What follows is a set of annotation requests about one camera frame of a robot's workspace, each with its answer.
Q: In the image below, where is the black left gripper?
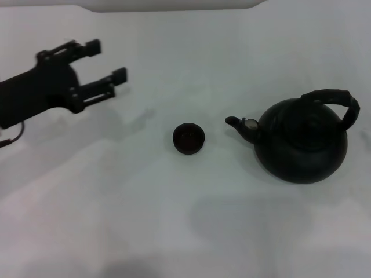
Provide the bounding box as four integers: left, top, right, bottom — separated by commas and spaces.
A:
0, 38, 129, 130

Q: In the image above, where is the small black teacup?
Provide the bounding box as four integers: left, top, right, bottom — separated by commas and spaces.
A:
172, 122, 206, 156

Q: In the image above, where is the black teapot with handle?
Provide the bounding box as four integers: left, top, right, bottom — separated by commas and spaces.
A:
224, 89, 361, 185

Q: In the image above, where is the white tablecloth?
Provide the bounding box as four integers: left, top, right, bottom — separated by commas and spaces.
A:
0, 0, 371, 278

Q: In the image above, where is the dark red cable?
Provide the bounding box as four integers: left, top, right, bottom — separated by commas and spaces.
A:
0, 121, 26, 149

